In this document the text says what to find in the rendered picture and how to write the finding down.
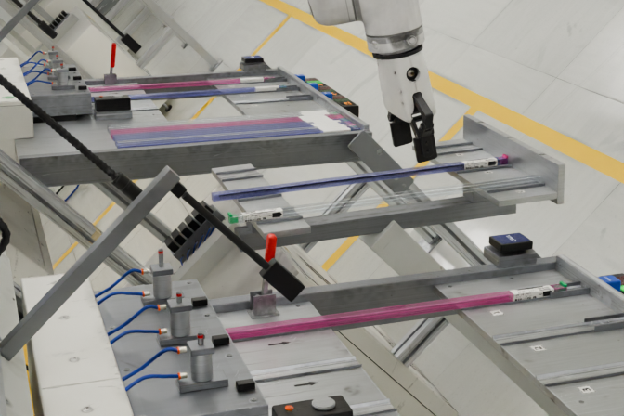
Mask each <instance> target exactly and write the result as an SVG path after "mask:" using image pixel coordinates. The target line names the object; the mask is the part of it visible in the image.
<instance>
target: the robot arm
mask: <svg viewBox="0 0 624 416"><path fill-rule="evenodd" d="M307 3H308V5H309V8H310V12H311V15H312V16H313V18H314V20H315V21H316V22H317V23H318V24H320V25H324V26H334V25H340V24H346V23H350V22H355V21H362V22H363V24H364V29H365V34H366V39H367V44H368V49H369V51H370V52H372V56H373V58H374V59H377V63H378V72H379V79H380V86H381V91H382V96H383V104H384V106H385V108H386V109H387V110H388V114H387V118H388V121H389V122H391V123H389V125H390V130H391V136H392V140H393V145H394V146H395V147H399V146H403V145H406V144H409V143H411V142H412V141H413V143H414V148H415V154H416V160H417V162H418V163H423V162H427V161H430V160H433V159H435V158H437V152H436V142H435V136H434V133H435V130H434V123H433V118H434V115H435V114H436V104H435V100H434V95H433V91H432V86H431V82H430V78H429V74H428V70H427V67H426V64H425V61H424V58H423V53H422V51H421V50H422V49H423V42H424V40H425V38H424V32H423V22H422V16H421V10H420V5H419V0H307ZM417 113H420V114H421V115H418V116H415V117H412V115H414V114H417ZM419 121H422V123H420V126H419V129H418V126H417V124H416V123H417V122H419ZM410 127H411V128H412V131H413V133H414V135H415V137H414V138H412V133H411V128H410Z"/></svg>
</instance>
